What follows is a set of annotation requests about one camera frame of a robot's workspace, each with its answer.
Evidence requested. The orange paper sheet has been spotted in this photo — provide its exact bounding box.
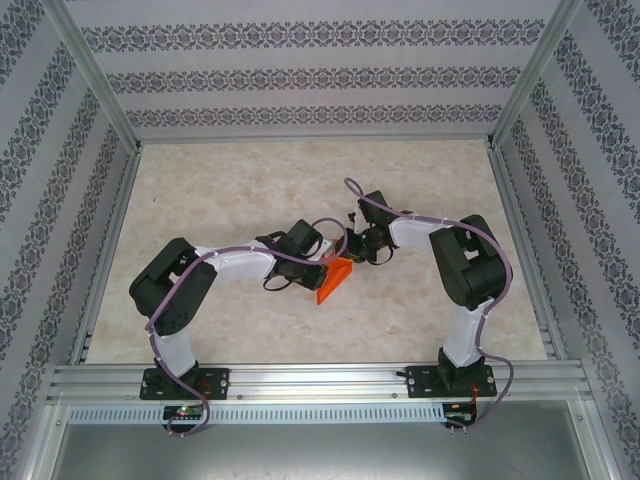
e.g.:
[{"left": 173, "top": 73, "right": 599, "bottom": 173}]
[{"left": 314, "top": 254, "right": 354, "bottom": 305}]

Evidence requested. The grey metal sheet panel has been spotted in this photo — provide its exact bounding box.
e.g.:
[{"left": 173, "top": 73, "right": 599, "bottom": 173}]
[{"left": 49, "top": 422, "right": 591, "bottom": 480}]

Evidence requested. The aluminium mounting rail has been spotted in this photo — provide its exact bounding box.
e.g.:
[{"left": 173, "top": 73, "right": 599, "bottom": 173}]
[{"left": 47, "top": 363, "right": 594, "bottom": 402}]

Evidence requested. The slotted grey cable duct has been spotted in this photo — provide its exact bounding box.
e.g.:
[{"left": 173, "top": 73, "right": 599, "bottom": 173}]
[{"left": 67, "top": 403, "right": 447, "bottom": 425}]

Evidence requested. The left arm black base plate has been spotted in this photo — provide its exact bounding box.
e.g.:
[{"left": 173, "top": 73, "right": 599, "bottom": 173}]
[{"left": 139, "top": 368, "right": 231, "bottom": 401}]

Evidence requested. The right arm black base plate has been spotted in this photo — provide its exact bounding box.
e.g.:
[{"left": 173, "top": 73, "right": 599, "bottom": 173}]
[{"left": 405, "top": 364, "right": 498, "bottom": 400}]

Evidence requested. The aluminium table side rail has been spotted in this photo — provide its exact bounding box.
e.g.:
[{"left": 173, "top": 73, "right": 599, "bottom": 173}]
[
  {"left": 487, "top": 139, "right": 570, "bottom": 362},
  {"left": 68, "top": 144, "right": 146, "bottom": 365}
]

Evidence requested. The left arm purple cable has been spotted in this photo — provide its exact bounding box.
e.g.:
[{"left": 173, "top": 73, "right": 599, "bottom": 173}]
[{"left": 144, "top": 217, "right": 346, "bottom": 439}]

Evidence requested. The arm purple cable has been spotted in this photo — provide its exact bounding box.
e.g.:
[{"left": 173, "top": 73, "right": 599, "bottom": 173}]
[
  {"left": 144, "top": 217, "right": 346, "bottom": 439},
  {"left": 343, "top": 178, "right": 516, "bottom": 434}
]

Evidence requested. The aluminium frame post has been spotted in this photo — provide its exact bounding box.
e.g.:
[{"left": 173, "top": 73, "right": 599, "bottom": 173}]
[
  {"left": 485, "top": 0, "right": 586, "bottom": 151},
  {"left": 45, "top": 0, "right": 145, "bottom": 151}
]

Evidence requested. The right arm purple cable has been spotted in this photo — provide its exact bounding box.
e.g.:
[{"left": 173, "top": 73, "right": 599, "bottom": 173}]
[{"left": 343, "top": 178, "right": 516, "bottom": 434}]

